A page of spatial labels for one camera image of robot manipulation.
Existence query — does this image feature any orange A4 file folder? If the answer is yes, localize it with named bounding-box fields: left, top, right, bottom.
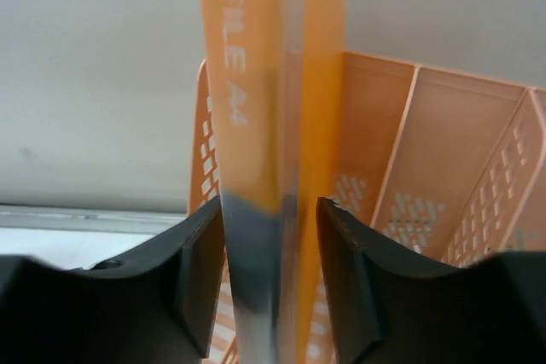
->
left=200, top=0, right=345, bottom=363

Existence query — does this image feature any peach plastic desk organizer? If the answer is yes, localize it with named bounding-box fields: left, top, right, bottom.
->
left=187, top=51, right=546, bottom=364

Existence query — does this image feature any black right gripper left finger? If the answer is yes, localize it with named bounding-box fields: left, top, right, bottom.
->
left=1, top=198, right=224, bottom=363

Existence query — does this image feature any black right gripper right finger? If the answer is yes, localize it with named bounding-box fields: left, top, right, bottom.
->
left=317, top=198, right=545, bottom=363

